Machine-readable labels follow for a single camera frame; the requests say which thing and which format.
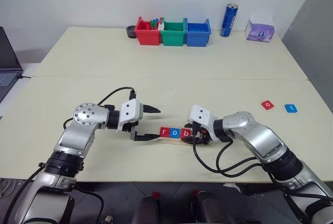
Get green plastic bin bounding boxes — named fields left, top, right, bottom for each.
left=159, top=18, right=188, bottom=47

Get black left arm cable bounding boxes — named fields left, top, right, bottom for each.
left=97, top=86, right=138, bottom=108

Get dark grey laptop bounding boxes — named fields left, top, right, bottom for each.
left=0, top=26, right=24, bottom=103

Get wooden tray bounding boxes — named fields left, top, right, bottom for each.
left=155, top=134, right=188, bottom=145

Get black round cup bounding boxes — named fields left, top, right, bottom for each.
left=125, top=25, right=138, bottom=39

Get blue drink can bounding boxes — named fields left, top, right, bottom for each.
left=219, top=3, right=239, bottom=38

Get blue plastic bin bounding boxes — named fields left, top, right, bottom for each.
left=185, top=18, right=212, bottom=47

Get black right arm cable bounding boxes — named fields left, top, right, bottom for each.
left=191, top=121, right=264, bottom=178

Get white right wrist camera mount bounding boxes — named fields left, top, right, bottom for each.
left=188, top=104, right=219, bottom=131

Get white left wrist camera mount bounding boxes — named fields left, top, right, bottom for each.
left=116, top=98, right=145, bottom=133

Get red letter b block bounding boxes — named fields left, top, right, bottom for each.
left=179, top=128, right=193, bottom=139

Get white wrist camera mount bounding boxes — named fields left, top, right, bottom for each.
left=116, top=98, right=145, bottom=133
left=188, top=104, right=219, bottom=131

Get purple tissue pack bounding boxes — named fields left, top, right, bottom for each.
left=245, top=12, right=276, bottom=44

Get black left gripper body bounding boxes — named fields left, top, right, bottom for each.
left=126, top=103, right=146, bottom=142

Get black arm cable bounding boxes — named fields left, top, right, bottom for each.
left=97, top=86, right=138, bottom=108
left=191, top=121, right=264, bottom=178

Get blue letter t block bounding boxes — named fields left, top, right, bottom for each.
left=284, top=103, right=298, bottom=114

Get dark rounded shape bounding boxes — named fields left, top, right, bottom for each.
left=131, top=195, right=162, bottom=224
left=191, top=191, right=235, bottom=224

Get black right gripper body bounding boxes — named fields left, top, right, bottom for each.
left=185, top=122, right=212, bottom=146

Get red plastic bin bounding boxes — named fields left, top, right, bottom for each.
left=134, top=16, right=161, bottom=46

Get small coloured toy bricks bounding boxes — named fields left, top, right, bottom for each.
left=149, top=16, right=167, bottom=31

